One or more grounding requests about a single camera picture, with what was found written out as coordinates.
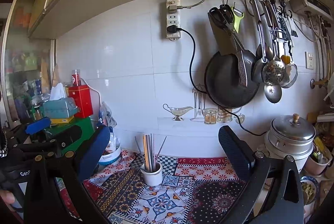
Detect wall water valve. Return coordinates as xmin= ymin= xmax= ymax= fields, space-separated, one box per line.
xmin=310 ymin=78 xmax=328 ymax=89

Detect steel ladle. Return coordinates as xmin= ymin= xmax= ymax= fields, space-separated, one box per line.
xmin=261 ymin=0 xmax=283 ymax=104
xmin=251 ymin=43 xmax=266 ymax=84

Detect yellow flat box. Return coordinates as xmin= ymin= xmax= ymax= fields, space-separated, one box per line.
xmin=49 ymin=116 xmax=75 ymax=126

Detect blue white plastic bag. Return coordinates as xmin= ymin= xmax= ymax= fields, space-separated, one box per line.
xmin=99 ymin=101 xmax=118 ymax=134

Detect black frying pan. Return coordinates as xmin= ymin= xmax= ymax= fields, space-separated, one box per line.
xmin=204 ymin=48 xmax=261 ymax=109

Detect teal tissue box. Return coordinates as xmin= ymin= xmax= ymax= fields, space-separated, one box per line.
xmin=43 ymin=82 xmax=79 ymax=119

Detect person's left hand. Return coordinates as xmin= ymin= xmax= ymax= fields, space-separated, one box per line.
xmin=0 ymin=189 xmax=16 ymax=206

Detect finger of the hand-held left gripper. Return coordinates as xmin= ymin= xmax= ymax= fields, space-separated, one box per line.
xmin=16 ymin=125 xmax=82 ymax=158
xmin=8 ymin=118 xmax=51 ymax=146

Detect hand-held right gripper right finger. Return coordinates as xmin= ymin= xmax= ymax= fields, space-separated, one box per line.
xmin=218 ymin=125 xmax=306 ymax=224

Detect black power cable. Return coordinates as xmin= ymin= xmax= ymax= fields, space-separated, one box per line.
xmin=166 ymin=25 xmax=267 ymax=136

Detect black handled scissors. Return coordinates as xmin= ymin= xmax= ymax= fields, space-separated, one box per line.
xmin=209 ymin=4 xmax=247 ymax=54

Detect green box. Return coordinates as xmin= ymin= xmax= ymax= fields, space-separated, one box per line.
xmin=44 ymin=117 xmax=96 ymax=157

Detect green peeler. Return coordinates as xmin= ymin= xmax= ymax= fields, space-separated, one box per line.
xmin=231 ymin=7 xmax=245 ymax=34

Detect pink bowl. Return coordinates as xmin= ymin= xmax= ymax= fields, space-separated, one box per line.
xmin=304 ymin=153 xmax=330 ymax=176

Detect wooden chopstick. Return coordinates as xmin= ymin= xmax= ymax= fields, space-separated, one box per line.
xmin=145 ymin=135 xmax=150 ymax=172
xmin=143 ymin=135 xmax=149 ymax=171

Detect white power strip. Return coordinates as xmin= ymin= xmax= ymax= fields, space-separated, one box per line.
xmin=166 ymin=0 xmax=181 ymax=41

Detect white wall outlet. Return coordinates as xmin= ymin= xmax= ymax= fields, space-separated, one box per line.
xmin=305 ymin=51 xmax=315 ymax=69

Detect white ceramic cup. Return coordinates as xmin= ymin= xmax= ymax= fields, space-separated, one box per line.
xmin=140 ymin=161 xmax=163 ymax=186

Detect braided cable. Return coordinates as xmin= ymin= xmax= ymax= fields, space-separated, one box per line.
xmin=0 ymin=132 xmax=7 ymax=157

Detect patterned patchwork mat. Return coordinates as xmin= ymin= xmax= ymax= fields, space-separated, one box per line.
xmin=59 ymin=150 xmax=261 ymax=224

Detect glass door cabinet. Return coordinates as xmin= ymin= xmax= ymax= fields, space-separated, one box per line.
xmin=0 ymin=39 xmax=56 ymax=124

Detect wall water heater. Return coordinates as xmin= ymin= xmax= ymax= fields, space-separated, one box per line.
xmin=290 ymin=0 xmax=333 ymax=18

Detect steel slotted skimmer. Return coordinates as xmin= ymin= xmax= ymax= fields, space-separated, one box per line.
xmin=249 ymin=0 xmax=287 ymax=85

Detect red tin box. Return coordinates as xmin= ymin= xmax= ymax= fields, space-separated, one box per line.
xmin=68 ymin=84 xmax=94 ymax=118

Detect white plastic cutting board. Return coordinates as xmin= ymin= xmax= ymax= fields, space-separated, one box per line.
xmin=80 ymin=78 xmax=102 ymax=120

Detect steel slicer tool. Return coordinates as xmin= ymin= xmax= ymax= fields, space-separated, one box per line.
xmin=273 ymin=27 xmax=290 ymax=44

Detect white blue basket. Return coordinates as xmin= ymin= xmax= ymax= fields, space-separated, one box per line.
xmin=98 ymin=135 xmax=123 ymax=169

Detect blue rimmed plate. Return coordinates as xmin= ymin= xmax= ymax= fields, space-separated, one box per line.
xmin=300 ymin=176 xmax=319 ymax=205

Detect red canister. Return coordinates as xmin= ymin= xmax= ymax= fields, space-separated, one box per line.
xmin=71 ymin=69 xmax=81 ymax=87

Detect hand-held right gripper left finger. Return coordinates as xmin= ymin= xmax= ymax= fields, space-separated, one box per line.
xmin=23 ymin=125 xmax=111 ymax=224

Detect mesh strainer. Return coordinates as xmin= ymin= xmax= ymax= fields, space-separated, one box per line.
xmin=280 ymin=62 xmax=298 ymax=89

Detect steel steamer pot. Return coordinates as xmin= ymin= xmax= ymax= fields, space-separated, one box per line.
xmin=270 ymin=114 xmax=316 ymax=159

